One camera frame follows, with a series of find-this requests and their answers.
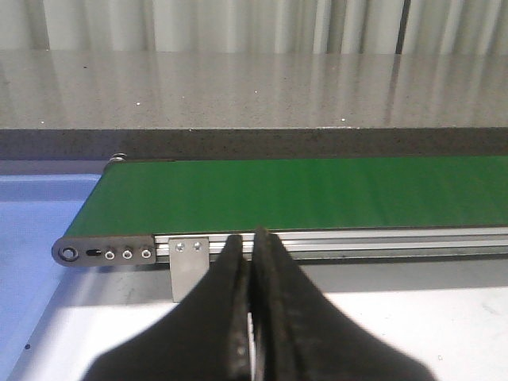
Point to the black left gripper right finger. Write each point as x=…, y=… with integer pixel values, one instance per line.
x=301, y=335

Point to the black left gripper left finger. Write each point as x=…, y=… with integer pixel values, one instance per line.
x=205, y=337

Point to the grey conveyor end plate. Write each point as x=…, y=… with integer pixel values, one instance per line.
x=98, y=251

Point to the green conveyor belt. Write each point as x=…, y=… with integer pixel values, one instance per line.
x=208, y=196

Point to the blue plastic bin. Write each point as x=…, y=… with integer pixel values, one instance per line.
x=35, y=211

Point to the grey speckled counter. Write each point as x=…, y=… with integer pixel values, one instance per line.
x=80, y=105

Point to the white pleated curtain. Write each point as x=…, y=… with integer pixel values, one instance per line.
x=345, y=27

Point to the metal mounting bracket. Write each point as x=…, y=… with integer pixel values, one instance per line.
x=189, y=261

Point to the aluminium conveyor frame rail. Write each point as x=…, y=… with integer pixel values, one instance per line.
x=395, y=244

